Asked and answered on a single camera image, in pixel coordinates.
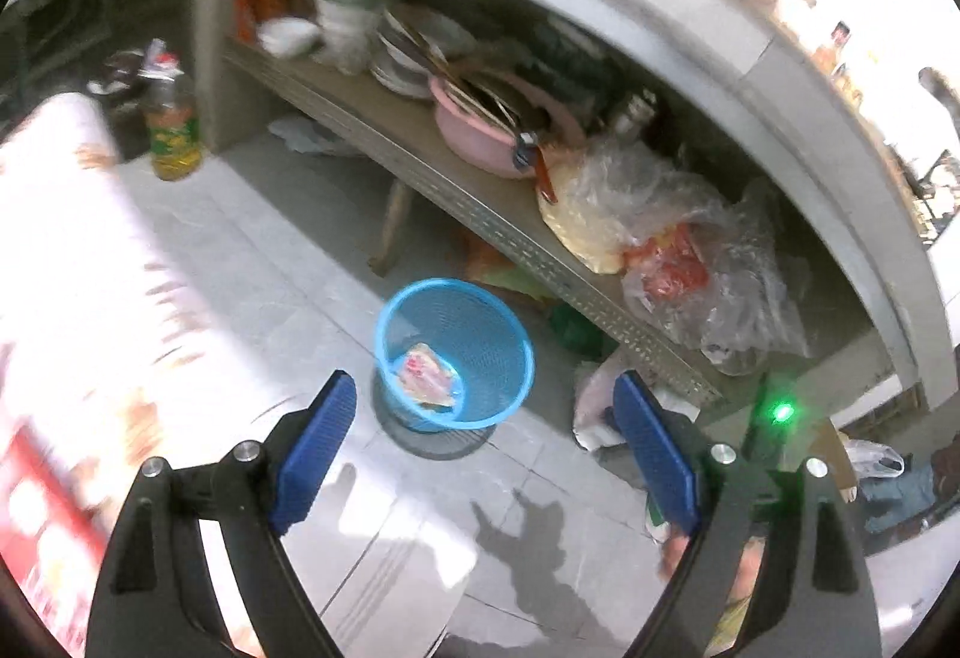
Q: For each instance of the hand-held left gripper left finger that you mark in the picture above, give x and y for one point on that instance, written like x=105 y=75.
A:
x=315 y=455

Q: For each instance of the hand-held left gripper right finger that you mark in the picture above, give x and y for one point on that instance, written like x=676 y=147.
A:
x=656 y=455

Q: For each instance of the blue mesh waste basket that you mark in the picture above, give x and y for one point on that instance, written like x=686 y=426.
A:
x=480 y=335

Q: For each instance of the person's right forearm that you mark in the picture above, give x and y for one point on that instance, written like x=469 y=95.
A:
x=731 y=624

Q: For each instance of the person's right hand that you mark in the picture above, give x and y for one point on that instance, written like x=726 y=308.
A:
x=750 y=564

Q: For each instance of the small clear plastic bag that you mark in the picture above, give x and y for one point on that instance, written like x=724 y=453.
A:
x=874 y=461

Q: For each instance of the pink crumpled wrapper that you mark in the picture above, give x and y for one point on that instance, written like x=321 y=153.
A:
x=427 y=376

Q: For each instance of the green plastic bag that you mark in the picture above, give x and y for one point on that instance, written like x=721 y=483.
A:
x=581 y=328

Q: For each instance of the person's jeans leg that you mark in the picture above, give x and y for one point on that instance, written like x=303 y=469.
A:
x=911 y=493

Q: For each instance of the wooden shelf leg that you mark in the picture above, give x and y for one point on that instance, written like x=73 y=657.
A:
x=391 y=223

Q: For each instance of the red printed box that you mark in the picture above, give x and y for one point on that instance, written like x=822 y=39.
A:
x=41 y=530

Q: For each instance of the floral tablecloth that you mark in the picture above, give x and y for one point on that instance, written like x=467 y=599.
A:
x=82 y=268

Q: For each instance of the crumpled white plastic bag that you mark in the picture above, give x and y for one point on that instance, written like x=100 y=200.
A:
x=311 y=136

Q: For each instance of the wooden shelf board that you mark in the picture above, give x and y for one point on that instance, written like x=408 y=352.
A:
x=420 y=133

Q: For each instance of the metal flask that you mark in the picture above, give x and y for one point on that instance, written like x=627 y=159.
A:
x=634 y=114

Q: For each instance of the cooking oil bottle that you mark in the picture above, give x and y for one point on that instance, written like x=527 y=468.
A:
x=174 y=133

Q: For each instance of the pink plastic basin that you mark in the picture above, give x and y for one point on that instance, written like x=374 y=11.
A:
x=480 y=140

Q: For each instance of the bundle of chopsticks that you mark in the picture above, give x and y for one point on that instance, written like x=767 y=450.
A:
x=465 y=80

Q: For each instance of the stack of plates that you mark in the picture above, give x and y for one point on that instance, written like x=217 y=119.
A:
x=409 y=57

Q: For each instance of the white bowl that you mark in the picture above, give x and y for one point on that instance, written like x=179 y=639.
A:
x=287 y=36

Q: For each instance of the grey concrete counter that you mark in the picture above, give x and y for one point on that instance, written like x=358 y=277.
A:
x=675 y=5

